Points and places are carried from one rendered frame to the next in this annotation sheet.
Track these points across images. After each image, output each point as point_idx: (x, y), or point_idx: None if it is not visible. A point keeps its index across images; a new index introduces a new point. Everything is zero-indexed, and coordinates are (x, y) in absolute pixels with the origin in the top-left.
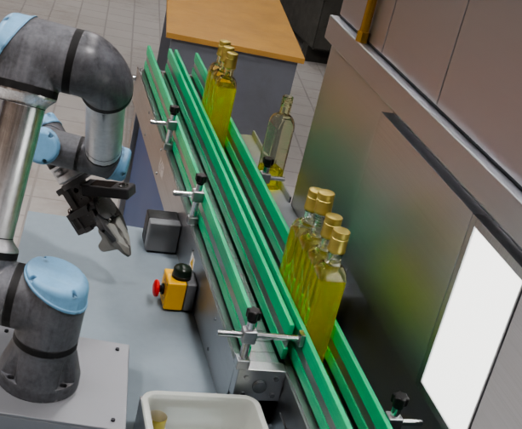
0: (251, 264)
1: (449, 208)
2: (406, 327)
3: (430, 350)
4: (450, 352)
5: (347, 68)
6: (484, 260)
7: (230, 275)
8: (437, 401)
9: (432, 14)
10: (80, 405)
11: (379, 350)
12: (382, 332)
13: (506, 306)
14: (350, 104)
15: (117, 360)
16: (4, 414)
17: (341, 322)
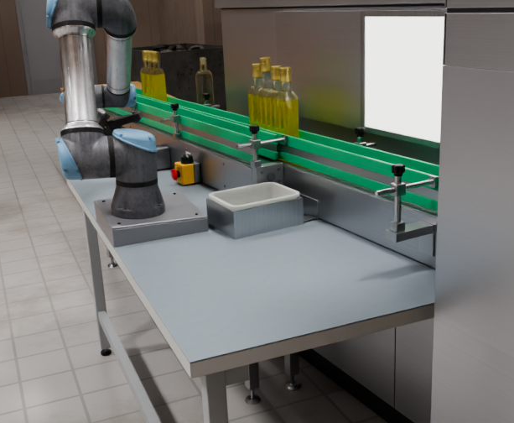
0: None
1: (344, 21)
2: (342, 107)
3: (364, 104)
4: (377, 94)
5: (237, 14)
6: (378, 28)
7: (223, 134)
8: (380, 127)
9: None
10: (173, 214)
11: None
12: (324, 132)
13: (402, 39)
14: (248, 31)
15: (178, 196)
16: (132, 226)
17: None
